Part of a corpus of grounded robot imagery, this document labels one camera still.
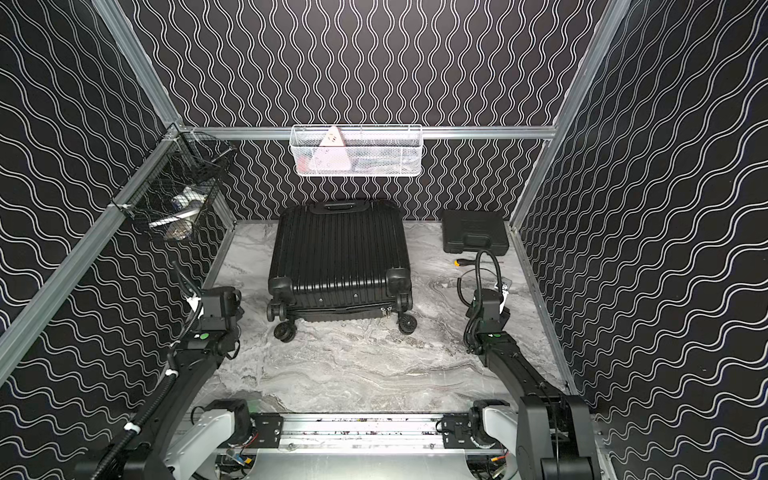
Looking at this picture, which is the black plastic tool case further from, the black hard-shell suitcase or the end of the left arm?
the end of the left arm

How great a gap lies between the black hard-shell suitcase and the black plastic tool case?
268mm

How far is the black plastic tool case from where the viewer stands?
1092 millimetres

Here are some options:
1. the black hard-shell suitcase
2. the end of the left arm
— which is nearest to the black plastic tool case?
the black hard-shell suitcase

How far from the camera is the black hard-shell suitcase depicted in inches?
31.3
